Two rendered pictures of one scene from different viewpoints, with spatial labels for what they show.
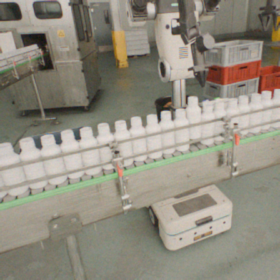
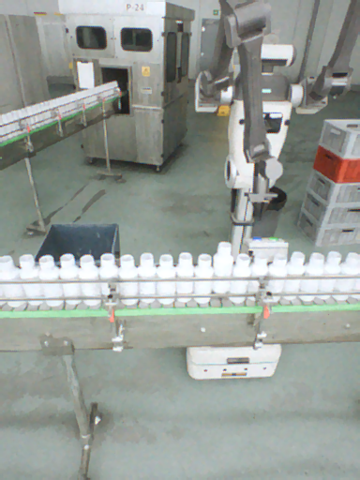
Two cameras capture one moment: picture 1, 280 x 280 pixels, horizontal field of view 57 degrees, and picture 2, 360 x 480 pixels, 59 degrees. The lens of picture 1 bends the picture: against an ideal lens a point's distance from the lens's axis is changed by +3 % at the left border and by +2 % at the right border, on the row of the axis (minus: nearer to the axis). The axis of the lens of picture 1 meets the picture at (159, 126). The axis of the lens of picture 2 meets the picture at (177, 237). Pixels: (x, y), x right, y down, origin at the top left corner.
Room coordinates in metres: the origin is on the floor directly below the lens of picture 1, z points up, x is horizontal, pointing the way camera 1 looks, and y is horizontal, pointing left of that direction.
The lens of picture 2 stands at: (0.12, -0.21, 1.73)
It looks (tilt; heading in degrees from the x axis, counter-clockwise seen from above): 33 degrees down; 16
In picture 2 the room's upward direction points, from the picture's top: 2 degrees clockwise
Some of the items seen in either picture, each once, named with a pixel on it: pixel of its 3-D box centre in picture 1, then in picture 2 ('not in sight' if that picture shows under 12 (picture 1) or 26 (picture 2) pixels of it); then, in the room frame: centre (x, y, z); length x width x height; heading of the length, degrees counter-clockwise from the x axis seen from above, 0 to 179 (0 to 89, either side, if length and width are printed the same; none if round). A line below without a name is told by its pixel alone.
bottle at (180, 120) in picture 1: (180, 130); (202, 278); (0.89, -0.08, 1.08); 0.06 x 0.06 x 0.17
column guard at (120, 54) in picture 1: (120, 49); (224, 90); (8.55, 1.11, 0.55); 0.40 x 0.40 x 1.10; 20
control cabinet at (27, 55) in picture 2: not in sight; (22, 70); (6.12, 4.80, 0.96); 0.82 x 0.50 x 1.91; 2
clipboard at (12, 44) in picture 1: (6, 42); (85, 74); (4.19, 2.23, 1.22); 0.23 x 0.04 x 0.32; 92
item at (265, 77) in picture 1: (267, 77); not in sight; (3.64, -1.60, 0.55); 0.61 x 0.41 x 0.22; 113
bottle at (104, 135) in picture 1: (106, 146); (109, 278); (0.80, 0.19, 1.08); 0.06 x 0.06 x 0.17
